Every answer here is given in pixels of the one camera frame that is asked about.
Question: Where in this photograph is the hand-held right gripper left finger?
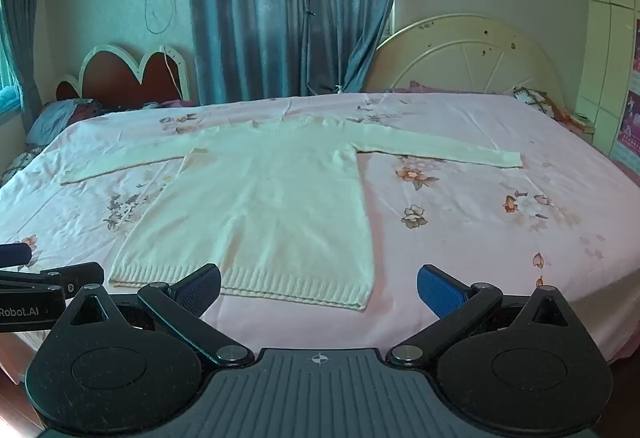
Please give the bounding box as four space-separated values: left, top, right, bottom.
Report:
67 263 254 367

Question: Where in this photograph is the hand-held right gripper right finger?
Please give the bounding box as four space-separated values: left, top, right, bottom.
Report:
386 263 577 367

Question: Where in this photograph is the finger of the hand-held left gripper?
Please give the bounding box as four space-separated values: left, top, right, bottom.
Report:
0 243 32 268
0 261 106 300

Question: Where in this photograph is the white knitted sweater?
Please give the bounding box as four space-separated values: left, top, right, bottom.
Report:
60 114 524 313

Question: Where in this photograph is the bed with pink floral sheet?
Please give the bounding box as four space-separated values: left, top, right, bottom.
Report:
0 91 640 371

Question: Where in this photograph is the dark floral pillow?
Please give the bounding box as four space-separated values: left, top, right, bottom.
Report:
0 145 47 188

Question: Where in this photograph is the magenta cloth pile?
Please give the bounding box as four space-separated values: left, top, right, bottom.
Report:
26 98 105 145

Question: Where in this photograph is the red heart-shaped headboard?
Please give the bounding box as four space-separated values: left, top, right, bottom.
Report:
55 43 193 104

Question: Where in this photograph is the checked patterned pillow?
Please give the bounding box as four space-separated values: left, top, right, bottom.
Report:
512 87 557 118

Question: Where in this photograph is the bedside table with clutter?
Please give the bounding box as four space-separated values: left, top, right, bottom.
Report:
554 107 597 135

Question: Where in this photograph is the narrow blue window curtain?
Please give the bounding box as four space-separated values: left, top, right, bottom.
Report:
0 0 45 119

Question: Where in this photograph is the cream round headboard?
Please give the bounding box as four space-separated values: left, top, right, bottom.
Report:
364 13 581 115

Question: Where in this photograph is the wide blue curtain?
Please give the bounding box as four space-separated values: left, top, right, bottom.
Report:
187 0 408 105

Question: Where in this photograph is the cream panelled wardrobe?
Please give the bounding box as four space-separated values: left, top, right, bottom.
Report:
575 0 640 159

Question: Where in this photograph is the pink wall poster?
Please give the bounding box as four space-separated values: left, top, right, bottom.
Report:
616 18 640 154

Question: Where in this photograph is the white hanging cable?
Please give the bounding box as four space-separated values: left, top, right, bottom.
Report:
144 0 182 95

